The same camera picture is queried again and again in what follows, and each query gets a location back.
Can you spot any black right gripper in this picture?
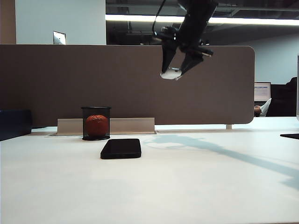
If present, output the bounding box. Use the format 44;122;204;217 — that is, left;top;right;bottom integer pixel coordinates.
153;7;214;81

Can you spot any white wireless earbud case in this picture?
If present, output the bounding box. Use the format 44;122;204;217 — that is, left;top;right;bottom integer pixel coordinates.
160;67;183;81

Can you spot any ceiling light strip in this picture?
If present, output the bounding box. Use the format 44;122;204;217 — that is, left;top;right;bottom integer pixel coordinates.
105;14;299;26

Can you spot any background computer monitor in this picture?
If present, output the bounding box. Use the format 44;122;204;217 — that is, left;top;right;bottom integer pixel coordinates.
254;82;272;102

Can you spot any brown desk divider panel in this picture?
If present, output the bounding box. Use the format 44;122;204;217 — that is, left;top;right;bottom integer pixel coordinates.
0;44;255;128

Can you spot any person in white shirt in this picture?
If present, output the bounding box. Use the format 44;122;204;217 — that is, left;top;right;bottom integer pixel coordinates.
254;76;299;117

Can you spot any orange fruit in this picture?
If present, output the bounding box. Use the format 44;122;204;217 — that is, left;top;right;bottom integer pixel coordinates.
85;114;109;137

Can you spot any black smartphone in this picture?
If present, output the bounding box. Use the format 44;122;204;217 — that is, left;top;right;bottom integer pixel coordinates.
100;138;142;160

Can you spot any black office chair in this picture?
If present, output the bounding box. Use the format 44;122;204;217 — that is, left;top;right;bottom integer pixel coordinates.
266;83;299;117

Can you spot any black mesh pen holder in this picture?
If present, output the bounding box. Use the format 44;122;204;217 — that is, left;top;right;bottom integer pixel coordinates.
81;106;112;141

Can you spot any grey monitor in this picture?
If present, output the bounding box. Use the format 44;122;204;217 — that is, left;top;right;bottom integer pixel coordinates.
297;54;299;121

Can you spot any dark blue box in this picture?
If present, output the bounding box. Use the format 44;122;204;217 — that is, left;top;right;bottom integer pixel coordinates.
0;109;32;141

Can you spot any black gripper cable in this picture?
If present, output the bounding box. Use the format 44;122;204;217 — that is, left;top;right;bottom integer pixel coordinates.
151;0;167;35

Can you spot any beige cable tray flap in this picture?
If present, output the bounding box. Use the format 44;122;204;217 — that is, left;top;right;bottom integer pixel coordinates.
57;117;156;135

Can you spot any silver wall plate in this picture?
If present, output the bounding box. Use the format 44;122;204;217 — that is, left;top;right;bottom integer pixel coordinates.
52;30;66;45

